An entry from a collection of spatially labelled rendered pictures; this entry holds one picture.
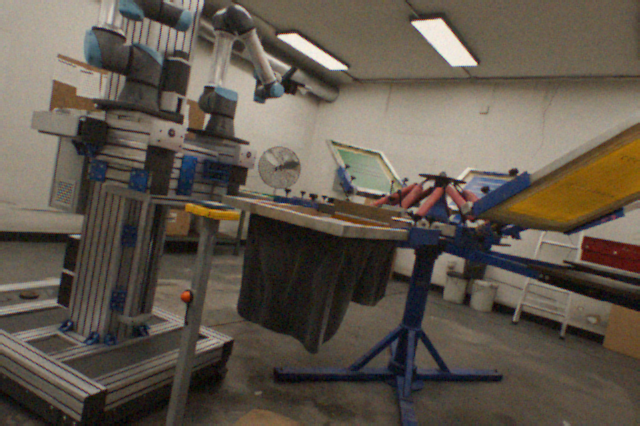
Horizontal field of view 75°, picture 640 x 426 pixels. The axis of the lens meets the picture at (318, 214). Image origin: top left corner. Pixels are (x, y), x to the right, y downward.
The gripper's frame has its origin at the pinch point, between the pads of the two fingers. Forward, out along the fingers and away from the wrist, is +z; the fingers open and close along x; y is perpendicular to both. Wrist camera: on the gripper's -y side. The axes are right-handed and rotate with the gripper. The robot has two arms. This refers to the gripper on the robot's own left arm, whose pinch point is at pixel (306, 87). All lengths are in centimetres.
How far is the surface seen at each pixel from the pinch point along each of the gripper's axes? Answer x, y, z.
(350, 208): 76, 55, -10
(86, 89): -298, 42, -61
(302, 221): 108, 57, -63
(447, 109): -164, -72, 366
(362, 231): 122, 54, -48
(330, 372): 65, 155, 25
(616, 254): 174, 38, 16
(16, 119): -282, 87, -116
